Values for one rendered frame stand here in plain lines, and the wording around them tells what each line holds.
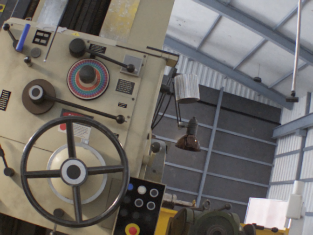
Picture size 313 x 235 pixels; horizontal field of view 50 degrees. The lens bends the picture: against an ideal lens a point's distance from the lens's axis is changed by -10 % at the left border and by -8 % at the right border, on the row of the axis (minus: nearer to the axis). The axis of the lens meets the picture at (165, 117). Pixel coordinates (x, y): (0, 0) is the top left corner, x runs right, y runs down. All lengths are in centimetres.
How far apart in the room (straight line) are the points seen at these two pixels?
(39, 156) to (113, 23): 114
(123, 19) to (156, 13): 22
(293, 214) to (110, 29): 580
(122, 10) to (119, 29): 14
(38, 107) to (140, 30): 106
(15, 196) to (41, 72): 52
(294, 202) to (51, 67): 633
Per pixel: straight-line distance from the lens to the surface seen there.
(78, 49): 148
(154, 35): 231
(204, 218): 140
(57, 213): 141
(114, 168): 121
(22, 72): 155
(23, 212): 148
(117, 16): 235
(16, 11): 246
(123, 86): 149
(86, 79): 141
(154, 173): 157
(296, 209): 733
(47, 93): 148
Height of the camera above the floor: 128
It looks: 13 degrees up
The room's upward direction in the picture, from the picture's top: 13 degrees clockwise
